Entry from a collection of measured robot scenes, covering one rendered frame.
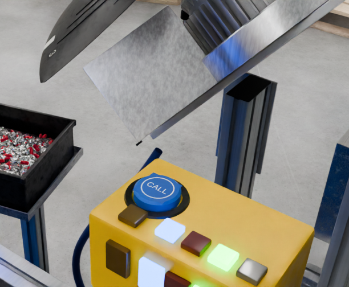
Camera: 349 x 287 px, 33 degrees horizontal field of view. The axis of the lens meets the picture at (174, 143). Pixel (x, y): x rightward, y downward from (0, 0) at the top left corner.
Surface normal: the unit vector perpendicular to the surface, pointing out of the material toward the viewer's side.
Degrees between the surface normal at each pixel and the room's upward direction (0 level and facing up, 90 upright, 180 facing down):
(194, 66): 55
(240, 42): 84
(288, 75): 0
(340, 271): 90
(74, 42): 46
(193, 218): 0
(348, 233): 90
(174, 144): 0
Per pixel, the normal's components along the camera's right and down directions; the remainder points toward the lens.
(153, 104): 0.07, 0.00
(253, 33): -0.35, 0.30
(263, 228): 0.06, -0.82
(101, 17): -0.60, -0.37
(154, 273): -0.55, 0.44
